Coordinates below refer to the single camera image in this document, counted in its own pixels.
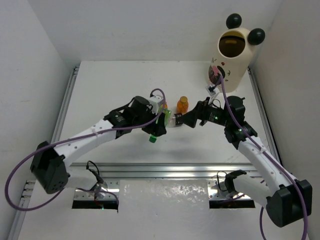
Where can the green plastic bottle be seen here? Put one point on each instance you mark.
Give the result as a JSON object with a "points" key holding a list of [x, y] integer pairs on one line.
{"points": [[168, 113]]}

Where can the left aluminium side rail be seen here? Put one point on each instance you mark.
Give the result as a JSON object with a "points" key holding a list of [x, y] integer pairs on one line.
{"points": [[65, 104]]}

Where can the aluminium side rail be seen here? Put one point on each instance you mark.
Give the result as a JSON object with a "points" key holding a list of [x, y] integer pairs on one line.
{"points": [[65, 104], [265, 121]]}

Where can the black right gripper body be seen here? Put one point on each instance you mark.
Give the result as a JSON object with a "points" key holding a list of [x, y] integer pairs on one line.
{"points": [[214, 115]]}

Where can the clear bottle black label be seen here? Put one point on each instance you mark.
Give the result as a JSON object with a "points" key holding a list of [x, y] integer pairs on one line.
{"points": [[174, 120]]}

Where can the orange bottle with gold cap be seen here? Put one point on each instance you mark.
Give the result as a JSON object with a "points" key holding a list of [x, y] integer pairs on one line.
{"points": [[182, 105]]}

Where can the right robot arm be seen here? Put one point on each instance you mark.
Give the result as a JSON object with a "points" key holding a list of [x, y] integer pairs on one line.
{"points": [[285, 198]]}

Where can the aluminium table rail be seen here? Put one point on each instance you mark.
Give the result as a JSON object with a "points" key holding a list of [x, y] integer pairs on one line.
{"points": [[174, 171]]}

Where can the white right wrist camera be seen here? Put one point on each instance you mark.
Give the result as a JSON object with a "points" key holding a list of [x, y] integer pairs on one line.
{"points": [[212, 90]]}

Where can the cream panda bin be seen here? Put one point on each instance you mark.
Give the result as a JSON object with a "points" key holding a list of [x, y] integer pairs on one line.
{"points": [[235, 50]]}

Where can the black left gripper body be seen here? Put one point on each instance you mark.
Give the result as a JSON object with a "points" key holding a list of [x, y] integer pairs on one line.
{"points": [[157, 124]]}

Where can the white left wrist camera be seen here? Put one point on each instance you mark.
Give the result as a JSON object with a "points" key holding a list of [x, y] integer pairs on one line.
{"points": [[157, 102]]}

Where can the right aluminium side rail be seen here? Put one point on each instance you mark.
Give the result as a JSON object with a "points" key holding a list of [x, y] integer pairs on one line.
{"points": [[265, 121]]}

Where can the white foam block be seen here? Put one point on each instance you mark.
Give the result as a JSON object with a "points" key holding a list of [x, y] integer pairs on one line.
{"points": [[163, 195]]}

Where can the orange fruit label bottle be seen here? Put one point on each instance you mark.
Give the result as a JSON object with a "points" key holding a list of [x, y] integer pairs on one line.
{"points": [[165, 106]]}

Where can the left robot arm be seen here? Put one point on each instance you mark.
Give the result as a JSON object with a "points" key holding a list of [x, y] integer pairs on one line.
{"points": [[51, 164]]}

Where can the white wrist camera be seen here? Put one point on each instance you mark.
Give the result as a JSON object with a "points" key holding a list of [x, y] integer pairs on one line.
{"points": [[212, 90], [157, 102]]}

